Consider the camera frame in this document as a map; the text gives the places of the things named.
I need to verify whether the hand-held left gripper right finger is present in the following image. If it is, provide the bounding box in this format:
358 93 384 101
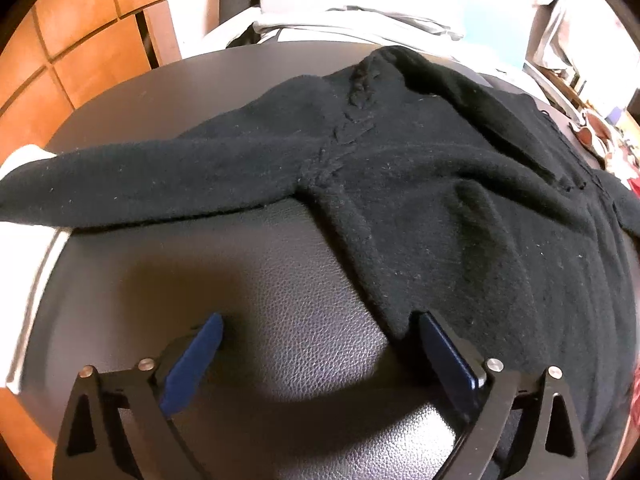
417 310 591 480

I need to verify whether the black knit sweater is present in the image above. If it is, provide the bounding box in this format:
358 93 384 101
0 45 640 480

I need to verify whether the white cloth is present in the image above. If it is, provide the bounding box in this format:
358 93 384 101
0 144 73 393

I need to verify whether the wooden cabinet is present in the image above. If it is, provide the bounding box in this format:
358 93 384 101
0 0 181 161

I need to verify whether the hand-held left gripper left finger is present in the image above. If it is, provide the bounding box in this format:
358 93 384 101
52 312 225 480

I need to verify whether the light grey hoodie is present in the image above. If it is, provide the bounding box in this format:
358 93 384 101
252 5 466 43

